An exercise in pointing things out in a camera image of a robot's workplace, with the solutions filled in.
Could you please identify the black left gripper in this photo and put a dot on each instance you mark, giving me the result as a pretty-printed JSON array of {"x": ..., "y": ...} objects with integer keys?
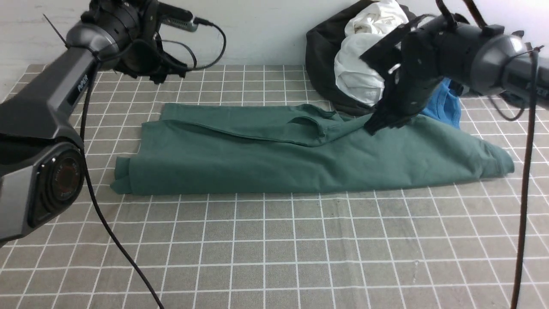
[{"x": 125, "y": 37}]

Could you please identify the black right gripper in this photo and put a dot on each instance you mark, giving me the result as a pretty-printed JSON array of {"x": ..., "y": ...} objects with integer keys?
[{"x": 404, "y": 59}]

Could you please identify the green long-sleeve top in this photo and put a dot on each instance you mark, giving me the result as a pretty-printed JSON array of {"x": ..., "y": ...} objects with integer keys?
[{"x": 301, "y": 149}]

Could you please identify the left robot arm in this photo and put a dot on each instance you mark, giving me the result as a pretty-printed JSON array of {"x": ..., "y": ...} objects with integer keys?
[{"x": 42, "y": 169}]

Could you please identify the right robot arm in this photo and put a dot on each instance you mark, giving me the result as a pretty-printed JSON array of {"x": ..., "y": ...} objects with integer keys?
[{"x": 487, "y": 60}]

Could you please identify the blue t-shirt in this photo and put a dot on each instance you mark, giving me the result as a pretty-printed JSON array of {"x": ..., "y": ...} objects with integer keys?
[{"x": 444, "y": 105}]

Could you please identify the black garment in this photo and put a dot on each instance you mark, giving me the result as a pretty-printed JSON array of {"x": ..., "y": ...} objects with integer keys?
[{"x": 323, "y": 42}]

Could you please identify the grey checkered tablecloth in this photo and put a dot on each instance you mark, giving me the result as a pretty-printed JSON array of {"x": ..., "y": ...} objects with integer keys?
[{"x": 448, "y": 247}]

